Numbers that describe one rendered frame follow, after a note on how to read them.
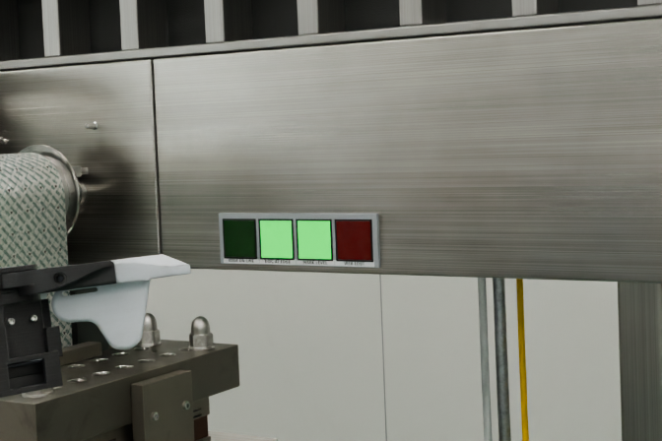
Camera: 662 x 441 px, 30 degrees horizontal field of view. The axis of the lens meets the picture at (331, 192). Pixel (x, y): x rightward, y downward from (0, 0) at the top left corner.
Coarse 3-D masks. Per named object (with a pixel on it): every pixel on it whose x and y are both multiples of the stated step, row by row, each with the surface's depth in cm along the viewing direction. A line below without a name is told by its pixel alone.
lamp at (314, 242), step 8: (304, 224) 163; (312, 224) 162; (320, 224) 162; (328, 224) 161; (304, 232) 163; (312, 232) 162; (320, 232) 162; (328, 232) 161; (304, 240) 163; (312, 240) 163; (320, 240) 162; (328, 240) 161; (304, 248) 163; (312, 248) 163; (320, 248) 162; (328, 248) 161; (304, 256) 163; (312, 256) 163; (320, 256) 162; (328, 256) 161
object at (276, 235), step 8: (264, 224) 166; (272, 224) 166; (280, 224) 165; (288, 224) 164; (264, 232) 166; (272, 232) 166; (280, 232) 165; (288, 232) 164; (264, 240) 167; (272, 240) 166; (280, 240) 165; (288, 240) 165; (264, 248) 167; (272, 248) 166; (280, 248) 165; (288, 248) 165; (264, 256) 167; (272, 256) 166; (280, 256) 165; (288, 256) 165
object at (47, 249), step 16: (0, 240) 163; (16, 240) 165; (32, 240) 168; (48, 240) 171; (64, 240) 173; (0, 256) 163; (16, 256) 165; (32, 256) 168; (48, 256) 171; (64, 256) 173; (64, 336) 173
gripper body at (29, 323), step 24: (0, 288) 78; (0, 312) 78; (24, 312) 80; (48, 312) 81; (0, 336) 78; (24, 336) 80; (48, 336) 80; (0, 360) 78; (24, 360) 79; (48, 360) 80; (0, 384) 77; (24, 384) 80; (48, 384) 80
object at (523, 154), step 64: (128, 64) 178; (192, 64) 172; (256, 64) 166; (320, 64) 161; (384, 64) 156; (448, 64) 152; (512, 64) 147; (576, 64) 143; (640, 64) 139; (0, 128) 192; (64, 128) 185; (128, 128) 178; (192, 128) 172; (256, 128) 167; (320, 128) 162; (384, 128) 157; (448, 128) 152; (512, 128) 148; (576, 128) 144; (640, 128) 140; (128, 192) 179; (192, 192) 173; (256, 192) 168; (320, 192) 162; (384, 192) 157; (448, 192) 153; (512, 192) 148; (576, 192) 144; (640, 192) 140; (128, 256) 180; (192, 256) 174; (384, 256) 158; (448, 256) 153; (512, 256) 149; (576, 256) 145; (640, 256) 141
